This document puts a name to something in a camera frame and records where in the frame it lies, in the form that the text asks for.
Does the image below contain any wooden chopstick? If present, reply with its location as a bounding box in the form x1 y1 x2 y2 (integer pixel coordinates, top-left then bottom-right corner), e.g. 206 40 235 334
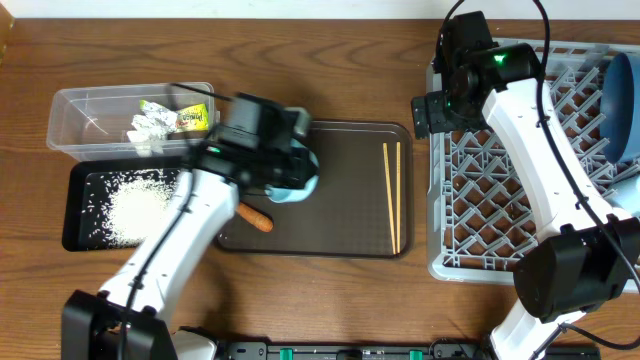
382 143 397 255

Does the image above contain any dark blue plate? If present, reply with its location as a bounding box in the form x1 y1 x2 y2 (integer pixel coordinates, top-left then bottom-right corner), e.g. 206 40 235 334
599 53 639 163

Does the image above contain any light blue small cup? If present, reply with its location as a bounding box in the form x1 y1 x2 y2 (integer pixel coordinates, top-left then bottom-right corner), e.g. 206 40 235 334
606 175 640 217

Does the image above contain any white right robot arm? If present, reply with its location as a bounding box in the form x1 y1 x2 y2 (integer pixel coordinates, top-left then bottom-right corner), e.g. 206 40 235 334
411 7 639 359

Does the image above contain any yellow snack wrapper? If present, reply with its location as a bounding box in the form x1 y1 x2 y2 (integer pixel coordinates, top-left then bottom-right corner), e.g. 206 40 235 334
140 100 209 133

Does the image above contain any white tissue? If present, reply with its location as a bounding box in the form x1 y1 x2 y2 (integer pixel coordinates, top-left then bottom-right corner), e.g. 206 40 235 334
126 115 171 157

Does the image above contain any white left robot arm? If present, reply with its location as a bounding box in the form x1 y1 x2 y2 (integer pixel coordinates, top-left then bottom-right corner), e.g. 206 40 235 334
61 93 319 359

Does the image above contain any spilled white rice pile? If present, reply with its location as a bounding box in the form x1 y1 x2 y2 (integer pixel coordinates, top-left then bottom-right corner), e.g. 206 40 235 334
79 168 179 250

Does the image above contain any brown serving tray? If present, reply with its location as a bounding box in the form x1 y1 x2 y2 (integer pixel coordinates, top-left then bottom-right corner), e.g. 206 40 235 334
214 121 414 259

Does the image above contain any grey dishwasher rack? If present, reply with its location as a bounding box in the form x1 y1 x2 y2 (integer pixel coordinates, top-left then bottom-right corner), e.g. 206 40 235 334
427 41 639 285

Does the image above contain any black waste tray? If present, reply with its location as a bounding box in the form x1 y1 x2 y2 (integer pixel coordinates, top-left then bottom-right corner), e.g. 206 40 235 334
62 156 182 251

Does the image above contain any light blue rice bowl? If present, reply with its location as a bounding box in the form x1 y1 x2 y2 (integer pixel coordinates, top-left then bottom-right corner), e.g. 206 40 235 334
265 139 319 203

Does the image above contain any clear plastic waste bin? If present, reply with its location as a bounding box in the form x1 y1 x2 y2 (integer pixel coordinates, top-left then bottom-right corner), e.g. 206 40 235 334
46 83 220 161

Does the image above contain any orange carrot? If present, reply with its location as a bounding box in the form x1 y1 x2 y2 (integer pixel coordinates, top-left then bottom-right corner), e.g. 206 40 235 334
236 203 274 233

